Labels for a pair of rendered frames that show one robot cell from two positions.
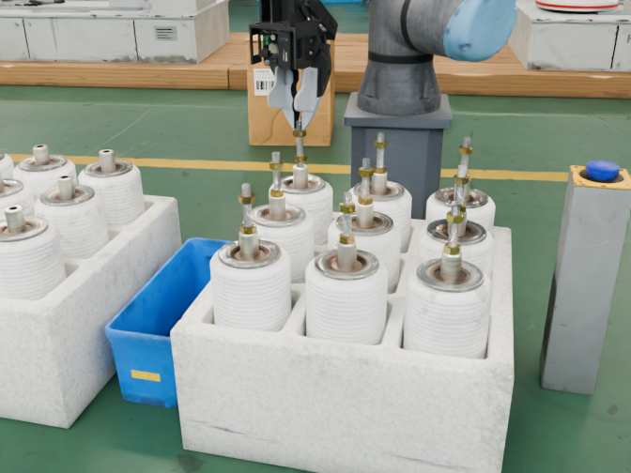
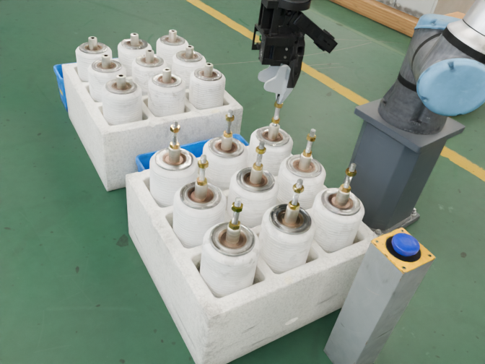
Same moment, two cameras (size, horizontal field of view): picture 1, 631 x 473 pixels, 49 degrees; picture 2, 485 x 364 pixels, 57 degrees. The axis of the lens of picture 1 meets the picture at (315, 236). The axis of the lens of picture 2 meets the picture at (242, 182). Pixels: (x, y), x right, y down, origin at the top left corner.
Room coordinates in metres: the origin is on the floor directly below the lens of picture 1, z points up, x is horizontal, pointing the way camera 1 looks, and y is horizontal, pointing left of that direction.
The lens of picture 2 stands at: (0.29, -0.48, 0.78)
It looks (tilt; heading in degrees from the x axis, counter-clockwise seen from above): 39 degrees down; 40
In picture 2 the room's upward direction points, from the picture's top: 9 degrees clockwise
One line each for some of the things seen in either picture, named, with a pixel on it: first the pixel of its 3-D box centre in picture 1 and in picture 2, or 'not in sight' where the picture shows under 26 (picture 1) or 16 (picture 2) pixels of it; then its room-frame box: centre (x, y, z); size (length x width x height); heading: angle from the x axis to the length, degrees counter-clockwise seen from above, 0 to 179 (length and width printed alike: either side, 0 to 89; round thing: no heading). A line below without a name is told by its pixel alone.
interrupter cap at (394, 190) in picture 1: (378, 190); (303, 166); (0.94, -0.09, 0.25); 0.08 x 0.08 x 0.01
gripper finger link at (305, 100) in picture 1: (303, 100); (277, 85); (0.94, 0.01, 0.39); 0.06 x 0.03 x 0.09; 151
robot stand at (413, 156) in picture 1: (394, 181); (389, 167); (1.25, -0.15, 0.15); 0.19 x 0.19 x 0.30; 83
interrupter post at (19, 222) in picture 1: (15, 220); (121, 81); (0.82, 0.39, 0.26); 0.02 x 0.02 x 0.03
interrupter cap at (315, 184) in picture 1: (300, 185); (272, 136); (0.97, 0.02, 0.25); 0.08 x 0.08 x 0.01
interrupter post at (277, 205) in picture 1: (277, 206); (226, 141); (0.85, 0.05, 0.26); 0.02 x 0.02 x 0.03
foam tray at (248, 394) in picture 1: (361, 328); (245, 237); (0.83, -0.06, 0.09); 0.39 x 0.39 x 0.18; 76
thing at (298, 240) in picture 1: (280, 275); (222, 180); (0.85, 0.05, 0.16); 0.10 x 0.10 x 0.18
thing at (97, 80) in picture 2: not in sight; (109, 97); (0.85, 0.50, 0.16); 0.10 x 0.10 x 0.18
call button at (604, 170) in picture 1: (602, 172); (404, 245); (0.83, -0.36, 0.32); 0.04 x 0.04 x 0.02
